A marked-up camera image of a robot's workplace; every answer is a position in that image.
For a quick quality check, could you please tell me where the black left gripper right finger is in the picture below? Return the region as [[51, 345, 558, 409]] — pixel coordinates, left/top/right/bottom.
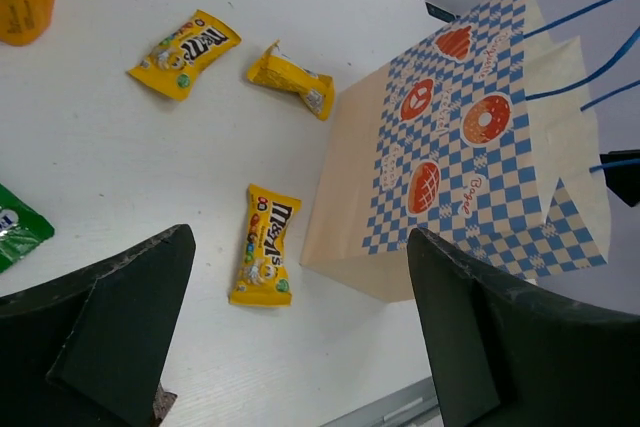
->
[[407, 228, 639, 426]]

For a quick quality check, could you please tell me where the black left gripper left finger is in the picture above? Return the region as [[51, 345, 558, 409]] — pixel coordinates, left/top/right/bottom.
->
[[1, 224, 196, 426]]

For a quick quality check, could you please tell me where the green Fox's candy bag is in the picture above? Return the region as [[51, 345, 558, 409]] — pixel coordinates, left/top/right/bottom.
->
[[0, 186, 55, 273]]

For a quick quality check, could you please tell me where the checkered paper bag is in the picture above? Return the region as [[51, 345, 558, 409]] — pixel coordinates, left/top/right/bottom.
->
[[301, 0, 639, 302]]

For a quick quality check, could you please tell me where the yellow M&M's packet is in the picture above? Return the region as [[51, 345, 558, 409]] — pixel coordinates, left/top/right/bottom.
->
[[229, 184, 301, 308], [127, 10, 242, 101]]

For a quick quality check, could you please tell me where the yellow snack packet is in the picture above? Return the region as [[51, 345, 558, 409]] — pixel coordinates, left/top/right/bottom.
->
[[247, 40, 335, 121]]

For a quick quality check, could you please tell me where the black clip object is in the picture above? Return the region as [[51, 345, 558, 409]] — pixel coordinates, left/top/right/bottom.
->
[[600, 149, 640, 207]]

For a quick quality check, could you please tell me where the black table corner label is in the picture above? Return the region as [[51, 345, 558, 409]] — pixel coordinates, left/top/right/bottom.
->
[[425, 2, 459, 23]]

